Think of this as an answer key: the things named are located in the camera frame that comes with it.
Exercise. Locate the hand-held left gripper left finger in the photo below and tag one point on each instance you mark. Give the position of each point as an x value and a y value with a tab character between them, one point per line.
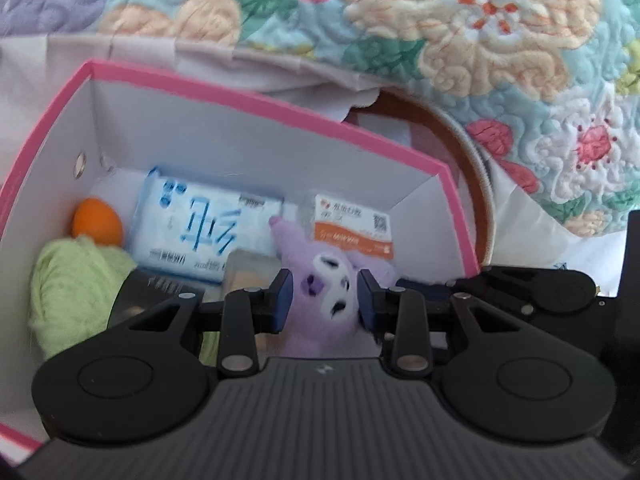
283	300

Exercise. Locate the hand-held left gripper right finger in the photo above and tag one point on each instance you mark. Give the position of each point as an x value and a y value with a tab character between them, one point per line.
367	300

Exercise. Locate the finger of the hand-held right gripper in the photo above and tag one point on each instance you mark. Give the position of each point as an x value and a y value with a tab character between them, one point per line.
540	287
430	289

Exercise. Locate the beige foundation bottle gold cap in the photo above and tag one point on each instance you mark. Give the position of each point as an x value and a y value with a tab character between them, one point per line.
247	270

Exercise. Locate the purple plush toy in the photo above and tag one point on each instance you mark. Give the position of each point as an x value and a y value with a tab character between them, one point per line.
325	280

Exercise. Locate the blue wet wipes pack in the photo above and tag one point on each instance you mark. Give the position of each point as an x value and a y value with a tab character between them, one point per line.
200	225

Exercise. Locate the pink cardboard box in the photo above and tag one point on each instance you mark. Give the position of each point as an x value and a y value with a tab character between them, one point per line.
250	140

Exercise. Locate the orange makeup sponge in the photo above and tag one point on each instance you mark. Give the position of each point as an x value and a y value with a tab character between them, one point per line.
97	222

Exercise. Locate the green yarn ball black label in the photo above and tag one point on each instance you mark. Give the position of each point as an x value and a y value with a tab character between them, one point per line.
75	290

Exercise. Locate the orange white paper label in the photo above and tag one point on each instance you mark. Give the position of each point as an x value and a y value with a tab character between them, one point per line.
352	230

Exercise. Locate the checkered rug brown border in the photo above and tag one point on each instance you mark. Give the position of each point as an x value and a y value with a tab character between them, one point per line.
465	160

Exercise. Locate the floral quilt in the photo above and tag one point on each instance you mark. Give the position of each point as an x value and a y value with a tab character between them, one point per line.
350	10

